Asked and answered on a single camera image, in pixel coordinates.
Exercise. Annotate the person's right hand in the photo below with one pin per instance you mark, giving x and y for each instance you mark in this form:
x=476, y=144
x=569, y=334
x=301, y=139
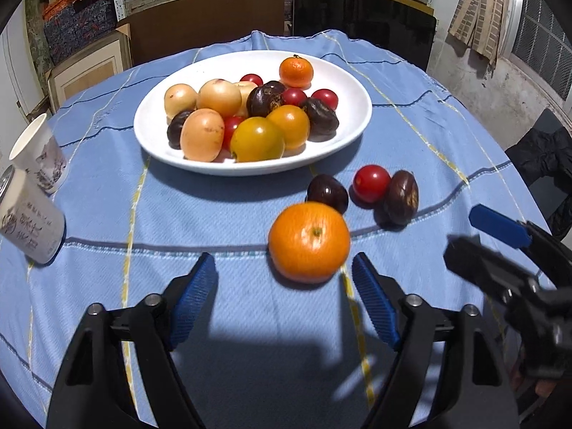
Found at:
x=547, y=387

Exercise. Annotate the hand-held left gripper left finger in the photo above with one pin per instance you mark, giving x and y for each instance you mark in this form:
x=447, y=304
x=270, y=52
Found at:
x=194, y=295

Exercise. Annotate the framed cardboard box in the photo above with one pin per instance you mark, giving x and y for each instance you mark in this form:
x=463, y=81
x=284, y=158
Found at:
x=85, y=71

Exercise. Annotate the stack of patterned fabrics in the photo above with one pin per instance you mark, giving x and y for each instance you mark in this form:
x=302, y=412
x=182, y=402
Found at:
x=76, y=22

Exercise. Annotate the large orange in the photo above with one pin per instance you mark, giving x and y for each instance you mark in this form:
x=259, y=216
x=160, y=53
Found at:
x=309, y=241

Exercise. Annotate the dark water chestnut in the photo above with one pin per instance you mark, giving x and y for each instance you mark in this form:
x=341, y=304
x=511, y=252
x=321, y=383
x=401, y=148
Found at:
x=401, y=196
x=327, y=193
x=319, y=116
x=176, y=129
x=267, y=98

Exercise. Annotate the blue checked tablecloth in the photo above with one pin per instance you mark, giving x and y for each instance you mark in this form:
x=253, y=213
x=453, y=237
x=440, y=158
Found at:
x=178, y=214

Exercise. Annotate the red cherry tomato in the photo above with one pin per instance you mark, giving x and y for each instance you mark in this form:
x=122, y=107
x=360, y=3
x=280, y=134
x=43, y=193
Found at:
x=251, y=79
x=371, y=183
x=325, y=98
x=230, y=127
x=293, y=96

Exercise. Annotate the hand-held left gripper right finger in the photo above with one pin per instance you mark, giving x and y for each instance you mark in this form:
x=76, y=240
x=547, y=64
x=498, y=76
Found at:
x=375, y=299

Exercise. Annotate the window metal grille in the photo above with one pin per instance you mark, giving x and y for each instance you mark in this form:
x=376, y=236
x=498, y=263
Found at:
x=545, y=40

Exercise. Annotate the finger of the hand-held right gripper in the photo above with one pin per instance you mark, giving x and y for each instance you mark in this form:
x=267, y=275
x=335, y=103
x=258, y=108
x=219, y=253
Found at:
x=496, y=225
x=482, y=263

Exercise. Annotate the white drink can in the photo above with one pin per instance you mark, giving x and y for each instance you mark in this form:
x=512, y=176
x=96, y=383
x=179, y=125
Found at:
x=27, y=223

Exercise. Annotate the black jacket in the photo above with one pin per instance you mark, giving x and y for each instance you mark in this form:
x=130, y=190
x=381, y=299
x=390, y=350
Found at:
x=540, y=156

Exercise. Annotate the hanging woven mat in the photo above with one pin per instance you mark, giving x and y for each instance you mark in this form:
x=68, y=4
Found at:
x=482, y=4

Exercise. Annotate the black panel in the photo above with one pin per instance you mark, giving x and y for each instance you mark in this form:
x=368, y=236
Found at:
x=357, y=13

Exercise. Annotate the white door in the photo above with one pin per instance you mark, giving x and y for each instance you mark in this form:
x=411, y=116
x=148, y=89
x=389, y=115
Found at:
x=18, y=67

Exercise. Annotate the small mandarin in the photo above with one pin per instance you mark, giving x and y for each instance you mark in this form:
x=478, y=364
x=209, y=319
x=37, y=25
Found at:
x=296, y=72

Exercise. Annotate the white paper cup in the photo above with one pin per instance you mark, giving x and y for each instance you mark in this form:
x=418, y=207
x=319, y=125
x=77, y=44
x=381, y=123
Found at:
x=38, y=152

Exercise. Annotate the pale yellow round fruit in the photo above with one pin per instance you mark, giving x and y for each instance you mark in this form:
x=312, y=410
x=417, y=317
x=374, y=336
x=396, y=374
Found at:
x=245, y=94
x=202, y=134
x=219, y=97
x=180, y=100

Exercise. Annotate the white oval plate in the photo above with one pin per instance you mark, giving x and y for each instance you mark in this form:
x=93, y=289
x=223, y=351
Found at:
x=353, y=111

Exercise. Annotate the yellow-orange tomato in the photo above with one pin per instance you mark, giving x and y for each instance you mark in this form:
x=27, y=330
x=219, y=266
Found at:
x=257, y=139
x=292, y=125

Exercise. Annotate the green patterned fabric roll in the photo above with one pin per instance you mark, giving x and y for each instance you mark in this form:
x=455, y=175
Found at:
x=35, y=35

